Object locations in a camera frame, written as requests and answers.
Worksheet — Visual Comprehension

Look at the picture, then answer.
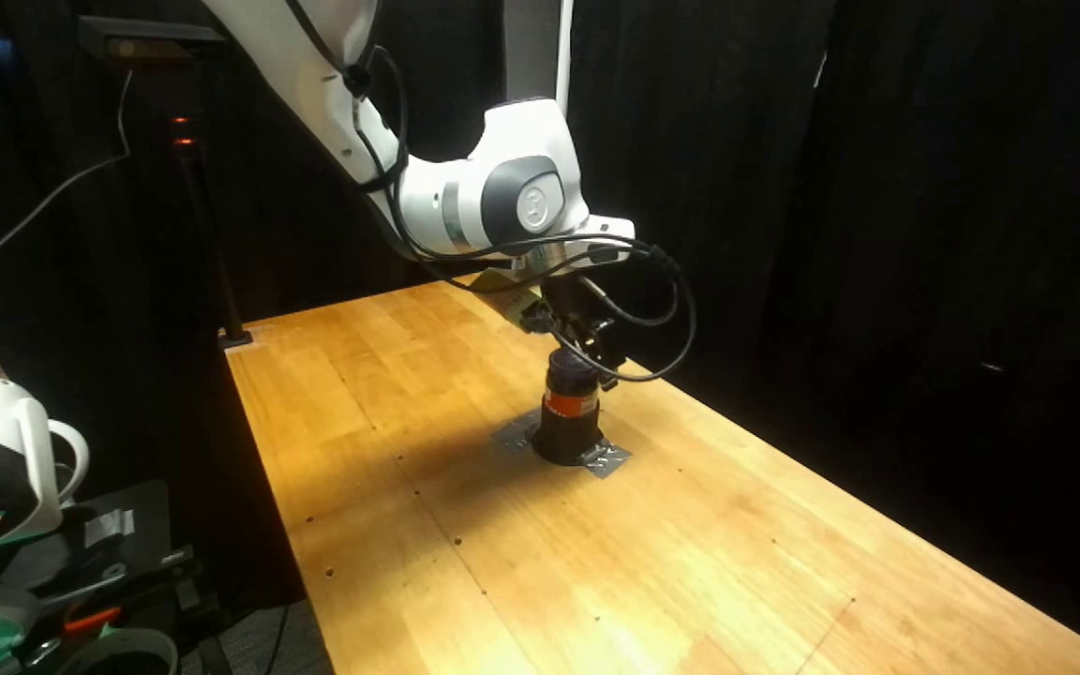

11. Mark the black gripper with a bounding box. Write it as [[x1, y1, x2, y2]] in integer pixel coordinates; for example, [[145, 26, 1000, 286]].
[[513, 261, 634, 388]]

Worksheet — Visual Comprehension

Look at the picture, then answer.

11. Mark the black orange cylindrical object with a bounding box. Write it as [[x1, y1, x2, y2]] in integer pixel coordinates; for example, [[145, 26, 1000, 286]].
[[529, 349, 607, 468]]

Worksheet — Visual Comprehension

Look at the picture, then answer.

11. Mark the grey tape piece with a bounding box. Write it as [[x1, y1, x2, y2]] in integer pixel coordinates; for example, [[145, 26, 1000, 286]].
[[494, 415, 545, 455]]

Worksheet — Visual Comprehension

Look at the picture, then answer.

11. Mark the black curtain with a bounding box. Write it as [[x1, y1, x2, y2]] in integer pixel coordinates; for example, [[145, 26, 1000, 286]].
[[195, 0, 510, 324], [558, 0, 1080, 669]]

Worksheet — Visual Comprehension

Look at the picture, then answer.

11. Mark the white vertical pole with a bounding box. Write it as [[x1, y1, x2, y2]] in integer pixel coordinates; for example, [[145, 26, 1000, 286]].
[[539, 0, 579, 116]]

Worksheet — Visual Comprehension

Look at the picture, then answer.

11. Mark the black tripod stand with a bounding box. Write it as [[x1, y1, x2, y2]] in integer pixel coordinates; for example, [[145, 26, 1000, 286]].
[[165, 108, 258, 354]]

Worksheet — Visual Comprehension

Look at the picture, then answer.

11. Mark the grey black equipment box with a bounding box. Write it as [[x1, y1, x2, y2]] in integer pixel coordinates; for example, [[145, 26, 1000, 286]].
[[8, 480, 198, 634]]

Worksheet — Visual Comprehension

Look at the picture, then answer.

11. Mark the small grey base plate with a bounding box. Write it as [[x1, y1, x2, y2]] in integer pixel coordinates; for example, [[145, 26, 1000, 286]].
[[579, 440, 634, 485]]

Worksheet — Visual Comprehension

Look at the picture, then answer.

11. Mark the thin black camera cable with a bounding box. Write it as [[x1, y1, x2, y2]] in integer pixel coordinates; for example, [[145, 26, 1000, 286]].
[[0, 68, 140, 309]]

